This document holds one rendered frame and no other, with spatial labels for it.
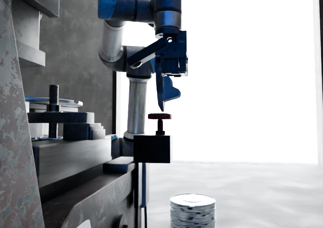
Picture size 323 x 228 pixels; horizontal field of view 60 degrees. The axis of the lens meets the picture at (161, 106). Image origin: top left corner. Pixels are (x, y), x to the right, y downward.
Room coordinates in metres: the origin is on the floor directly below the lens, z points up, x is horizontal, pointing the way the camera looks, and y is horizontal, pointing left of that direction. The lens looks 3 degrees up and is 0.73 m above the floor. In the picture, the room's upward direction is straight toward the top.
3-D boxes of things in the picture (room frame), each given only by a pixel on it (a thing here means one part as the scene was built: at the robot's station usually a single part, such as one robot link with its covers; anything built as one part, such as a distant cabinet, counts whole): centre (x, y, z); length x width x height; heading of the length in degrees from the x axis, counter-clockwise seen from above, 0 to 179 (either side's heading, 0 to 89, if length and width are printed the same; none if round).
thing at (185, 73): (0.73, -0.02, 0.92); 0.09 x 0.08 x 0.12; 81
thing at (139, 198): (0.74, 0.02, 0.62); 0.10 x 0.06 x 0.20; 81
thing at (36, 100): (0.68, 0.34, 0.78); 0.29 x 0.29 x 0.01
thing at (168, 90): (0.72, -0.02, 0.81); 0.06 x 0.03 x 0.09; 81
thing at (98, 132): (0.53, 0.20, 0.76); 0.17 x 0.06 x 0.10; 81
